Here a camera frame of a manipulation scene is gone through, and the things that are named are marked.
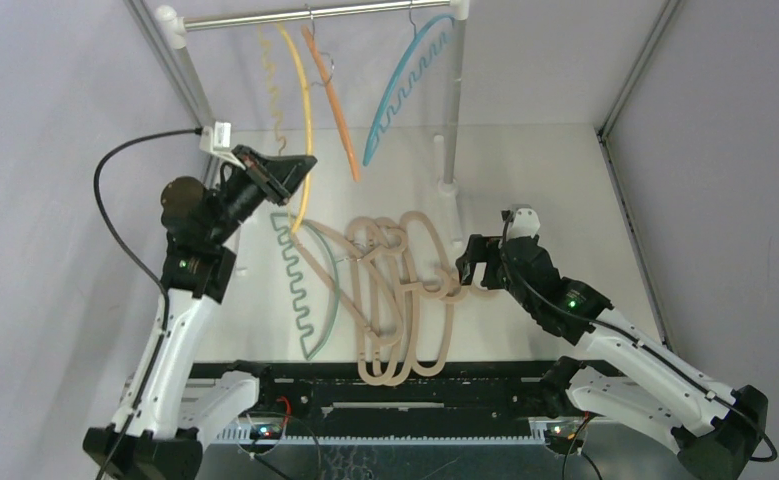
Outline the beige plastic hanger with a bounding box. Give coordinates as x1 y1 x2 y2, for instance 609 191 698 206
423 267 497 305
292 218 410 346
399 211 468 381
343 211 435 386

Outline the white clothes rack frame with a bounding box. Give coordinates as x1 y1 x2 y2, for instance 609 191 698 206
153 0 470 246

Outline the blue wire hanger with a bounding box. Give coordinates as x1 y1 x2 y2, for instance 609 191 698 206
361 13 456 167

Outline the orange wire hanger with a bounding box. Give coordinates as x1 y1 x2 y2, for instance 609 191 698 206
301 4 361 183

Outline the green wire hanger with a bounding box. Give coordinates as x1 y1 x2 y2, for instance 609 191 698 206
269 212 341 362

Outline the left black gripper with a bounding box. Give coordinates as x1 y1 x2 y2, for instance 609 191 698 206
206 145 315 246

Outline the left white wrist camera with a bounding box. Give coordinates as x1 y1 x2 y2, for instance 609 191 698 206
199 121 242 167

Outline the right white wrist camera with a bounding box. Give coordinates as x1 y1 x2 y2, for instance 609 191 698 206
501 205 541 240

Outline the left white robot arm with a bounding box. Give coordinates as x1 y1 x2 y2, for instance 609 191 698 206
83 145 317 479

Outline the yellow wire hanger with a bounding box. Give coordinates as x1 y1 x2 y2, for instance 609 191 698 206
257 23 325 238

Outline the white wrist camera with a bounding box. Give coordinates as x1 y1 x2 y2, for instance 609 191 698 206
501 205 541 240
199 121 242 167

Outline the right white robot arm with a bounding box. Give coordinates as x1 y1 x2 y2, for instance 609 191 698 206
456 234 778 479

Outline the right black camera cable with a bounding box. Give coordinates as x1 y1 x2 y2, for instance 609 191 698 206
498 211 779 464

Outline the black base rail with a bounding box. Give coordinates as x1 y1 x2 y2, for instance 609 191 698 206
143 360 682 439

